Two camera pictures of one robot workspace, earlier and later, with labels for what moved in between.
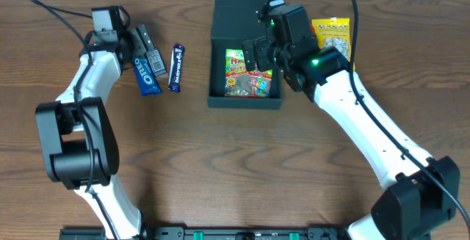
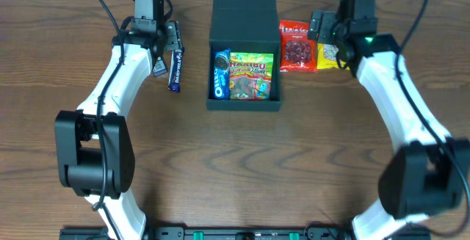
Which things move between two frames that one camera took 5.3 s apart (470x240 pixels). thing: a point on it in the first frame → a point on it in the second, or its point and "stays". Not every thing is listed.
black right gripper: [262, 50] → [322, 27]
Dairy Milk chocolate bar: [175, 67] stays
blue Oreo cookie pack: [147, 81] → [222, 74]
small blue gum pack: [156, 62] stays
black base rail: [215, 233] stays
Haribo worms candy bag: [240, 82] stays
